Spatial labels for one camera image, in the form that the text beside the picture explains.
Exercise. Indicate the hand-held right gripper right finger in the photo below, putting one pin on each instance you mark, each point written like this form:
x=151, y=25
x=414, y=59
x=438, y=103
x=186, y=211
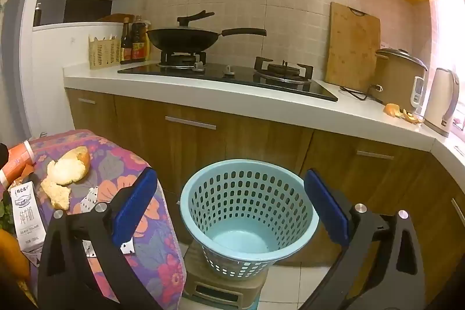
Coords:
x=327, y=208

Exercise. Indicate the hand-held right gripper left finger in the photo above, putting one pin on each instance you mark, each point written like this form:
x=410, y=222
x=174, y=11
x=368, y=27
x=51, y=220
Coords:
x=134, y=208

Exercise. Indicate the light blue plastic basket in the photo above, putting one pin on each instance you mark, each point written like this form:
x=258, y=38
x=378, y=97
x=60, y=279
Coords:
x=203, y=186

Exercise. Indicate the large orange peel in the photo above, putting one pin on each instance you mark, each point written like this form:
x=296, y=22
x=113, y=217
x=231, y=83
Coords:
x=69, y=168

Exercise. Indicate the floral tablecloth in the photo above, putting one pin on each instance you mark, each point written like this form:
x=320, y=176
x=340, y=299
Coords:
x=116, y=157

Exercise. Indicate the small pale orange peel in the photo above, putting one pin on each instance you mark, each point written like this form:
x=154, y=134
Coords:
x=58, y=195

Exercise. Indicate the wooden base cabinet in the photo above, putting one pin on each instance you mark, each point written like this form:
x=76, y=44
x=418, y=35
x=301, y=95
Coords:
x=254, y=139

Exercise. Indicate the white milk carton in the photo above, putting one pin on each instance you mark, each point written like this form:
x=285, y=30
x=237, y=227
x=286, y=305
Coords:
x=27, y=219

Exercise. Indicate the beige plastic stool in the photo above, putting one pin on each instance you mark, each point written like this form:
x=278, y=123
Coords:
x=218, y=290

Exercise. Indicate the orange peel scrap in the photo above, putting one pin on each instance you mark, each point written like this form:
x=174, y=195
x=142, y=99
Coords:
x=391, y=110
x=412, y=117

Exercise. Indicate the orange white cup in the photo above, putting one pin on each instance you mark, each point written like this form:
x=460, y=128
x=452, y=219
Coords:
x=16, y=159

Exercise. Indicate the orange fruit piece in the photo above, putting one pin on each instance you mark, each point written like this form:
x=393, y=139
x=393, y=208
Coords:
x=11, y=252

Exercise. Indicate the green vegetable leaf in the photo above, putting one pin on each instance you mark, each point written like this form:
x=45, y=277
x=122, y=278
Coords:
x=2, y=212

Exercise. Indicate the beige rice cooker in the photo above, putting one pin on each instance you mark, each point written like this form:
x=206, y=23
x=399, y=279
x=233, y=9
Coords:
x=394, y=77

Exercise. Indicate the black gas stove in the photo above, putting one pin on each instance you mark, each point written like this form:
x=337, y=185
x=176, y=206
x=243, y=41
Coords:
x=218, y=77

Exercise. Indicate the white electric kettle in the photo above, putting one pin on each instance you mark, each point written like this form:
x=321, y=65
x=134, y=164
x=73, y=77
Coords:
x=439, y=99

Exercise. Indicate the beige wicker holder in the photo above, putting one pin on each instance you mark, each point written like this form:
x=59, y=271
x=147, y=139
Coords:
x=104, y=54

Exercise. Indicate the wooden cutting board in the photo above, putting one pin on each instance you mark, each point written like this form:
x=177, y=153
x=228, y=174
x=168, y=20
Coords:
x=350, y=48

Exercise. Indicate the dark sauce bottle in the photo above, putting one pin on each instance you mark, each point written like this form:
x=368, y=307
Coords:
x=126, y=45

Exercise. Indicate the yellow oil bottle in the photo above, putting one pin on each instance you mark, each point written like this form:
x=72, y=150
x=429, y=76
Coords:
x=147, y=43

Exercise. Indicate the red label sauce bottle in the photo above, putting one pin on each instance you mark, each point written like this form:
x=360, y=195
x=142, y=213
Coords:
x=138, y=41

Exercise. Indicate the black wok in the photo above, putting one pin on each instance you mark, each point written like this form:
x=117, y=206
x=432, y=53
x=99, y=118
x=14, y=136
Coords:
x=181, y=37

